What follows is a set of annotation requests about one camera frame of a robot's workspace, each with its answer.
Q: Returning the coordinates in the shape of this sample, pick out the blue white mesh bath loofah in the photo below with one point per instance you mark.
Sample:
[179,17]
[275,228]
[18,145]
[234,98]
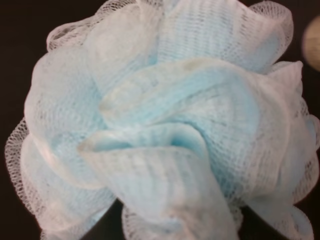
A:
[180,109]

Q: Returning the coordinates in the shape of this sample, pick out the beige ribbed bottle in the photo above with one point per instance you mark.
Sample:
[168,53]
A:
[311,44]

